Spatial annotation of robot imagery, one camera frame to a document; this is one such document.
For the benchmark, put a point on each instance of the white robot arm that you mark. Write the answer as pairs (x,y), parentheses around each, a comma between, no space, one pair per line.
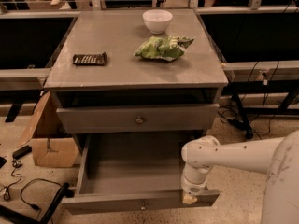
(278,158)

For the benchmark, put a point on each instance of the white ceramic bowl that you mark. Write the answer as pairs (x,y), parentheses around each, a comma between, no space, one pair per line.
(157,20)

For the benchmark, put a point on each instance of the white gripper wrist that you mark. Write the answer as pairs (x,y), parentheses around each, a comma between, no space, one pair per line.
(193,189)

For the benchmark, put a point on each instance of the black power adapter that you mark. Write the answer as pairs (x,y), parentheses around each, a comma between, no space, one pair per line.
(21,152)

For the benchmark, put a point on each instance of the grey drawer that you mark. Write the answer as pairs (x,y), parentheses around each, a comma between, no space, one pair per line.
(123,172)
(137,118)

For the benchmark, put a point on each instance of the grey drawer cabinet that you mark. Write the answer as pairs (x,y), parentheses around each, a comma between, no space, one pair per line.
(194,78)

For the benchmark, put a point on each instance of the dark snack bar packet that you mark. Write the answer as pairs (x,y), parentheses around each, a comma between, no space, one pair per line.
(90,59)

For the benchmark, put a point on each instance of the brown cardboard box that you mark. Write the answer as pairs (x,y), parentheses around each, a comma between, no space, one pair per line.
(51,145)

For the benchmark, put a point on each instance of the grey top drawer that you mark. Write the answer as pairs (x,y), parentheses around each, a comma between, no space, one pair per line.
(137,118)

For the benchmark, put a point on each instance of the green chip bag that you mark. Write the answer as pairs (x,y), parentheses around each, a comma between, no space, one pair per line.
(166,48)

